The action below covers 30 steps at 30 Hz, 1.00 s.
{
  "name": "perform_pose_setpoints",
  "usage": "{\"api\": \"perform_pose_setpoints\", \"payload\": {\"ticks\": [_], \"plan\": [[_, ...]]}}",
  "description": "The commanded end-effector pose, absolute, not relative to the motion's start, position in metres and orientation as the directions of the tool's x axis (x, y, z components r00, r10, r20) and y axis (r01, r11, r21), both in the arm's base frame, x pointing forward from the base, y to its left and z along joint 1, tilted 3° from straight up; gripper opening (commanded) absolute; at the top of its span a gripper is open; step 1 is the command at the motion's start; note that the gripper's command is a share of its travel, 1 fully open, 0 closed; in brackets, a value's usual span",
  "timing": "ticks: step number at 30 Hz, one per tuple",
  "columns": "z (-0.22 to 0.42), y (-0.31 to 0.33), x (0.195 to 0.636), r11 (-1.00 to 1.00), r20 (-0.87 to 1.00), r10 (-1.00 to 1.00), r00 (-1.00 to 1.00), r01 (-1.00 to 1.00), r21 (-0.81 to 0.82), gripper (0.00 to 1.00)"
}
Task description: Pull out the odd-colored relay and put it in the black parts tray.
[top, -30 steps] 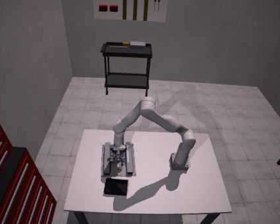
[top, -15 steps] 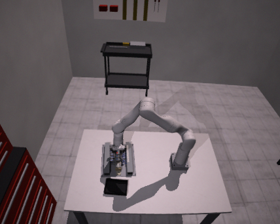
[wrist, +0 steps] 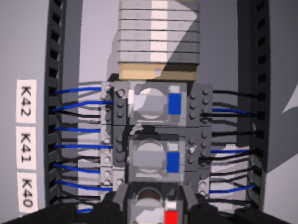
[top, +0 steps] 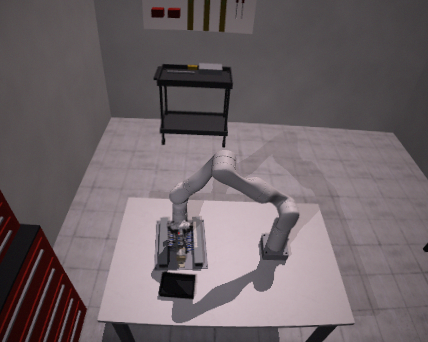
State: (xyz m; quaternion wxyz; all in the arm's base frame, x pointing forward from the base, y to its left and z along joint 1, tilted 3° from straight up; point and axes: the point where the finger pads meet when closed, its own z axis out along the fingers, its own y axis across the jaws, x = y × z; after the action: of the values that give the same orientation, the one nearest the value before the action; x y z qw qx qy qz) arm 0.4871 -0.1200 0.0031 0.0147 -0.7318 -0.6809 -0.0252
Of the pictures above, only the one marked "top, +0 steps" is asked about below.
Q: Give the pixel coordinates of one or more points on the grey relay panel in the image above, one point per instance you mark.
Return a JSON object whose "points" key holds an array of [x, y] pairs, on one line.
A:
{"points": [[180, 258]]}

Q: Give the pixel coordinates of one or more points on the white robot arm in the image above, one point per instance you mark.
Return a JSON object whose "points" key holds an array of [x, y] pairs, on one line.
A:
{"points": [[223, 169]]}

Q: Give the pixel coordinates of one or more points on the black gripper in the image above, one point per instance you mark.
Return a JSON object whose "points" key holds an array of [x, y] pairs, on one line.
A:
{"points": [[176, 232]]}

